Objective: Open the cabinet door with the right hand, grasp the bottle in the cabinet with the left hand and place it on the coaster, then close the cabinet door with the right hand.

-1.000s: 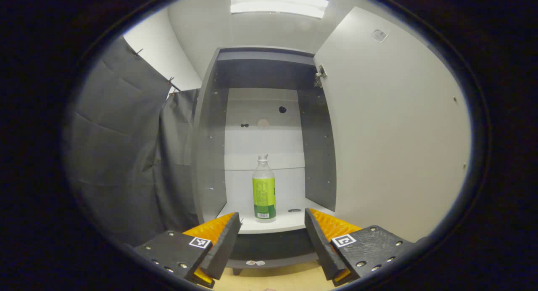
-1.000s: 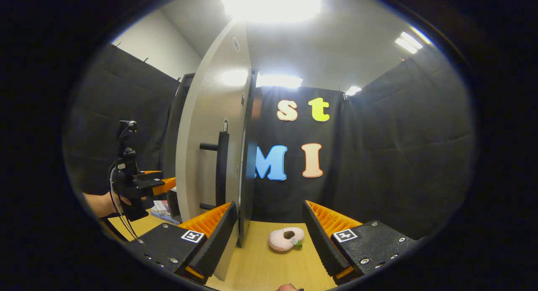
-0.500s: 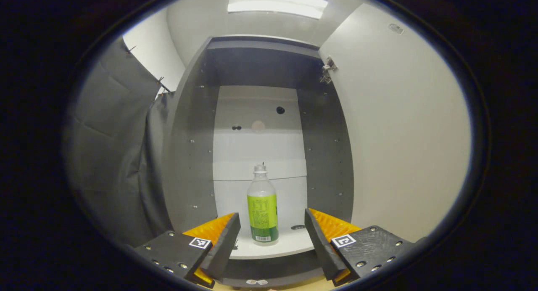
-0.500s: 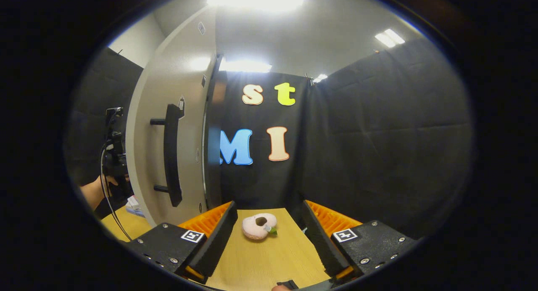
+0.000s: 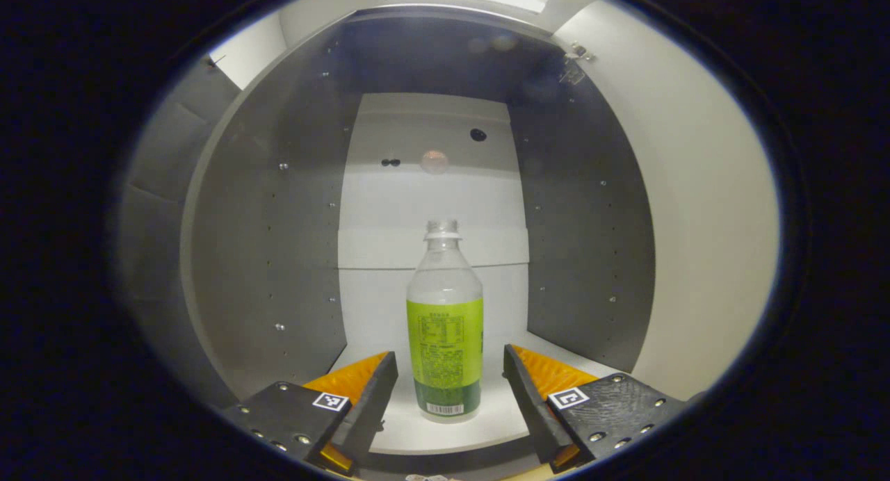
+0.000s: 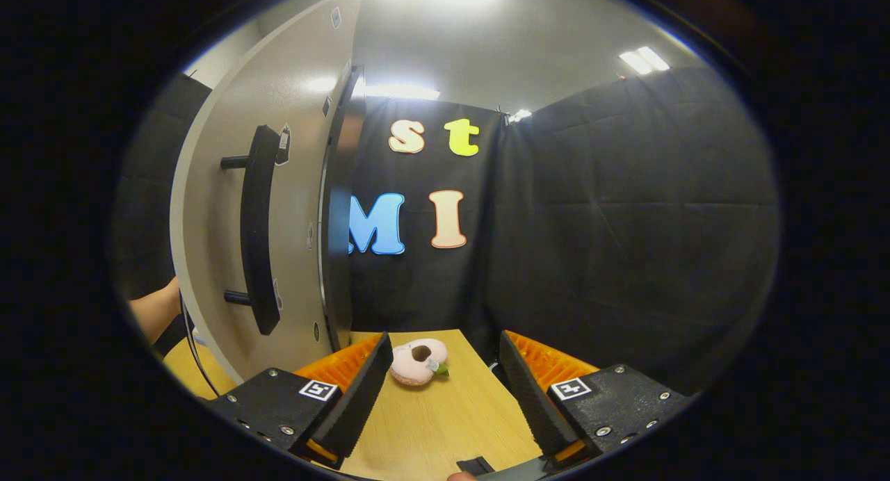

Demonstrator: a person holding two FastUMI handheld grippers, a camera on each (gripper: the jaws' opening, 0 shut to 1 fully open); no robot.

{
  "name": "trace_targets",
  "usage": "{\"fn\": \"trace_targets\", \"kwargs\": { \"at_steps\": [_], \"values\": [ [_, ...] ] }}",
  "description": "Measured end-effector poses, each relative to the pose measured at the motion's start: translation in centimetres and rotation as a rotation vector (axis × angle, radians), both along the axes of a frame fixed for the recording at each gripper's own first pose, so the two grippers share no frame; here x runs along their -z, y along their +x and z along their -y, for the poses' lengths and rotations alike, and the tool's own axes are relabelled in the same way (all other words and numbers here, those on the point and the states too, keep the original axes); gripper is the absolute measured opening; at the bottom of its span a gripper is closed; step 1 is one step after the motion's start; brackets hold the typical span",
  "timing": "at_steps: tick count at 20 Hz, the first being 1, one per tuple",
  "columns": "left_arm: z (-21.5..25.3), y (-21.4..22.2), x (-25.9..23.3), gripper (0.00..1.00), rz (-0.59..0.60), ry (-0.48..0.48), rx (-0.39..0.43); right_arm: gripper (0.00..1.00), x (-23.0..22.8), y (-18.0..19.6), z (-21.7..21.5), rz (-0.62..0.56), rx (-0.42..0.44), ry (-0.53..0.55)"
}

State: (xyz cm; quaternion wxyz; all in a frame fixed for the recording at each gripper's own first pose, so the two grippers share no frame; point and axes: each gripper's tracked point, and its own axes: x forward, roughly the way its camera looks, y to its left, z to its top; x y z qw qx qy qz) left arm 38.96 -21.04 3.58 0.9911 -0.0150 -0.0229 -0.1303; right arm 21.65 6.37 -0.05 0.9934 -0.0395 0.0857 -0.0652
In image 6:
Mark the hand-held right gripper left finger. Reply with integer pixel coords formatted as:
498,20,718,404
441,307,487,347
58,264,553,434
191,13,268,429
209,332,394,469

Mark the black cable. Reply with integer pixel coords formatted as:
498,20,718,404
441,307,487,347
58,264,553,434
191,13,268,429
179,293,218,398

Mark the black door handle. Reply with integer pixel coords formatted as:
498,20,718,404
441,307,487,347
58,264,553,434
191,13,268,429
221,124,289,336

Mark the pink plush toy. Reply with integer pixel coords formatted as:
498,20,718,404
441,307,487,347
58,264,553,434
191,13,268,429
389,339,451,387

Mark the light grey cabinet door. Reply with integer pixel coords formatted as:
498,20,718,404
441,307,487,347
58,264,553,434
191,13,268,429
169,0,366,384

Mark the black backdrop cloth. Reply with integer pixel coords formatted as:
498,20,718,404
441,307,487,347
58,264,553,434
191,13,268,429
111,67,779,398

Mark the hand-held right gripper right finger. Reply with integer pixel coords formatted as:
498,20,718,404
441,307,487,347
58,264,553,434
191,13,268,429
499,329,696,468

